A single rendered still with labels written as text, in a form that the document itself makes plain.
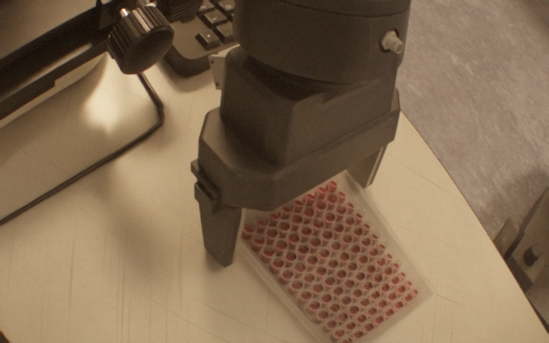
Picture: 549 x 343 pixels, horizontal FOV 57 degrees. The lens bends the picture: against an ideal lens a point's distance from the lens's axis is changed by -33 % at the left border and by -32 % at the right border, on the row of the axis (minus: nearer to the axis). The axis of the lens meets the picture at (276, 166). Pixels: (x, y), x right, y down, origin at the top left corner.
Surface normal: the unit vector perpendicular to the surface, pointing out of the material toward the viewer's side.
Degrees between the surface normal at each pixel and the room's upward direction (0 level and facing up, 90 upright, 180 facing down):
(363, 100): 78
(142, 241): 0
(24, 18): 0
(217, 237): 90
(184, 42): 5
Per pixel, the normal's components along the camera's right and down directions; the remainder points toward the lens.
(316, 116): 0.62, 0.61
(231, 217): -0.11, 0.72
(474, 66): 0.22, -0.54
